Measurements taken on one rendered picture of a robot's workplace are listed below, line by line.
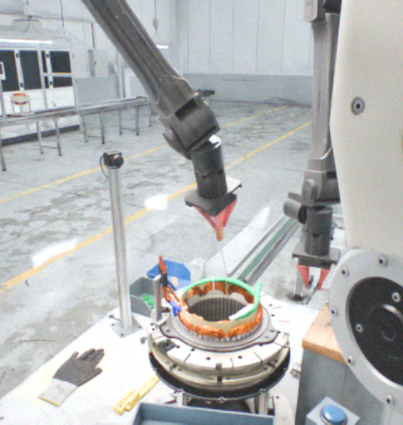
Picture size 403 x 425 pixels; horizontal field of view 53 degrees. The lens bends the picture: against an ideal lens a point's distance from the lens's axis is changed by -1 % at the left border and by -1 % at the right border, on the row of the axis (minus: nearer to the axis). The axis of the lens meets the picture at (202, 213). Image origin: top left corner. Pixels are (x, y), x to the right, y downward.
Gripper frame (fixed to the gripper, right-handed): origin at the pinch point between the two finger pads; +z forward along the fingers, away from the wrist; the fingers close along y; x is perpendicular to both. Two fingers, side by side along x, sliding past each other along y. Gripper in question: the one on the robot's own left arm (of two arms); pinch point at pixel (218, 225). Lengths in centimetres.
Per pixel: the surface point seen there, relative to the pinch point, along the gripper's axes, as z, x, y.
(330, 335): 28.3, 22.3, -7.1
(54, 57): 190, -851, -395
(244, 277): 80, -36, -44
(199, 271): 17.7, -8.3, 1.2
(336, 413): 23.4, 32.6, 10.0
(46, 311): 158, -179, 8
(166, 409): 17.5, 9.7, 30.1
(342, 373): 31.9, 28.0, -2.4
